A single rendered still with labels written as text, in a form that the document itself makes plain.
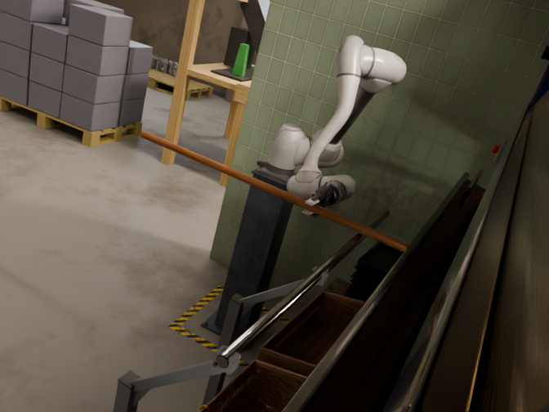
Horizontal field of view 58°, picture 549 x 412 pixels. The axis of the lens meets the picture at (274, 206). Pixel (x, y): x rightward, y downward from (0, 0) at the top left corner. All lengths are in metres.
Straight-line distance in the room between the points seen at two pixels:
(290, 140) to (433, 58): 0.90
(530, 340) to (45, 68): 5.55
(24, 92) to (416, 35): 4.21
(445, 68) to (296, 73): 0.87
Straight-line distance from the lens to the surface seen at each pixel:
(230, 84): 4.84
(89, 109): 5.33
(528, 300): 0.22
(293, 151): 2.51
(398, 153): 2.93
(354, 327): 0.74
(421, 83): 2.87
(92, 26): 5.22
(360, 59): 2.17
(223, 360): 1.02
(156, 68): 9.35
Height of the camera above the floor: 1.83
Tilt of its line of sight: 22 degrees down
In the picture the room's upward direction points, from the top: 16 degrees clockwise
